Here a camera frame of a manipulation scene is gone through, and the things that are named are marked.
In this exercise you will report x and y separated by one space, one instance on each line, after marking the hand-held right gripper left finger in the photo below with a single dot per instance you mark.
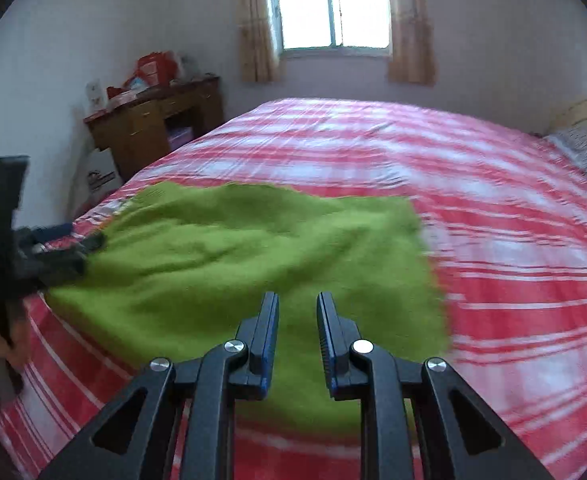
272 340

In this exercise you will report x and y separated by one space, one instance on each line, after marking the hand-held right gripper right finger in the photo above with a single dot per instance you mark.
323 345

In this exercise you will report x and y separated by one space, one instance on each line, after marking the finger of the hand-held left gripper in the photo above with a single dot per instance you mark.
53 232
68 260

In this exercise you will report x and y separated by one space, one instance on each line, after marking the green striped knit sweater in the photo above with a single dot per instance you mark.
223 260

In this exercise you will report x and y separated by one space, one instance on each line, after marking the white paper bag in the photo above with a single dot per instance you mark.
100 172

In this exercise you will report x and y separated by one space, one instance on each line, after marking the brown wooden desk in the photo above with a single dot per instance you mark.
138 130

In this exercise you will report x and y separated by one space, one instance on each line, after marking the pink flat box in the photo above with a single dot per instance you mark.
121 100

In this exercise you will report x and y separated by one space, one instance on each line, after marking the lilac box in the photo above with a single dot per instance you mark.
181 137

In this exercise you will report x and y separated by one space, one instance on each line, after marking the red gift bag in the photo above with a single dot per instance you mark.
153 67

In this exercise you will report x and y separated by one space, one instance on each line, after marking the red plaid bedsheet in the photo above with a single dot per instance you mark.
498 260

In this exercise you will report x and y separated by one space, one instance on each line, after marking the pale plastic bag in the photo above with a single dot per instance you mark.
186 66

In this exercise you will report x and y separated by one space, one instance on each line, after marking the beige patterned curtain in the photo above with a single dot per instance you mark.
256 35
413 45

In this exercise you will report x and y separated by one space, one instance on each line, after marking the sliding glass window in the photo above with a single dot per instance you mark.
308 10

